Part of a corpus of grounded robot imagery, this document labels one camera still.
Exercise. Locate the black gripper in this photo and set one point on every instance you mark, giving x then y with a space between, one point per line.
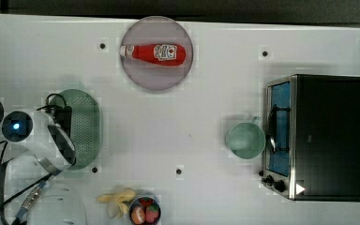
63 116

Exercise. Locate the green plastic strainer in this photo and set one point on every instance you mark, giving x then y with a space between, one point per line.
85 124

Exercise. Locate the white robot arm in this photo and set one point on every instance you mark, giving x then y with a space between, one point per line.
46 143

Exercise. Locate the yellow banana peel toy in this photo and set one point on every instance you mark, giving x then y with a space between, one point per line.
117 203

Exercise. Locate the red ketchup bottle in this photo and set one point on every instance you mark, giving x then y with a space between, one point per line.
162 54

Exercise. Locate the grey bowl with fruit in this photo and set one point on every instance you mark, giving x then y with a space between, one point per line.
145 210

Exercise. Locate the grey round plate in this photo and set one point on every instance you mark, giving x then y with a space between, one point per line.
151 30

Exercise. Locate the green plastic cup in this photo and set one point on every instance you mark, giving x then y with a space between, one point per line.
246 139

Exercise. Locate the black toaster oven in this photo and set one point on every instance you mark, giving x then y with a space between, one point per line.
312 127

